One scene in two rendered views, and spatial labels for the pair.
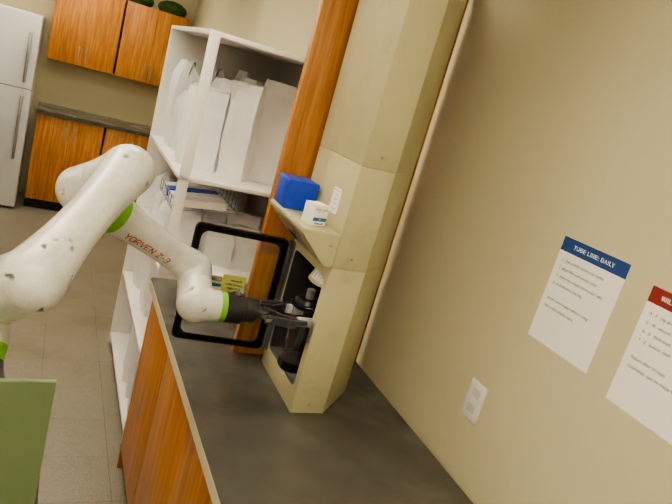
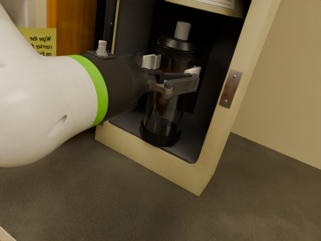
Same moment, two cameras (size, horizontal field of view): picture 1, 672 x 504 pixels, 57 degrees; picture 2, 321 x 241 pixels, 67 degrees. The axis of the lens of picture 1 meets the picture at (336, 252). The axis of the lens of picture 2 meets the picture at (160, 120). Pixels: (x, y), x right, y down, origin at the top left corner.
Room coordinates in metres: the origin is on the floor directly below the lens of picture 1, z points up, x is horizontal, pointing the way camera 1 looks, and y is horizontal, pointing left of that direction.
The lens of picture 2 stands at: (1.42, 0.36, 1.32)
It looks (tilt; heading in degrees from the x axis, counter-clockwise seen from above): 27 degrees down; 321
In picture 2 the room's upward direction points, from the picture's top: 13 degrees clockwise
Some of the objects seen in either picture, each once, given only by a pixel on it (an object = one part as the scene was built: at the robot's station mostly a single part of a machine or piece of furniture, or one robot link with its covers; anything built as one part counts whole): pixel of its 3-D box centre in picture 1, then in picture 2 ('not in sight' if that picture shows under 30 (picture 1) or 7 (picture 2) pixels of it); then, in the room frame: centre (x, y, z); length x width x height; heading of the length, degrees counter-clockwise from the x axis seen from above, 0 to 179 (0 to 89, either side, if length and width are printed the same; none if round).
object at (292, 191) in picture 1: (296, 192); not in sight; (1.88, 0.17, 1.55); 0.10 x 0.10 x 0.09; 27
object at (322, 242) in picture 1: (299, 231); not in sight; (1.79, 0.12, 1.46); 0.32 x 0.11 x 0.10; 27
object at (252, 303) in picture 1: (256, 310); (129, 79); (1.75, 0.18, 1.20); 0.09 x 0.08 x 0.07; 117
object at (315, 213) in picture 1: (315, 213); not in sight; (1.72, 0.09, 1.54); 0.05 x 0.05 x 0.06; 43
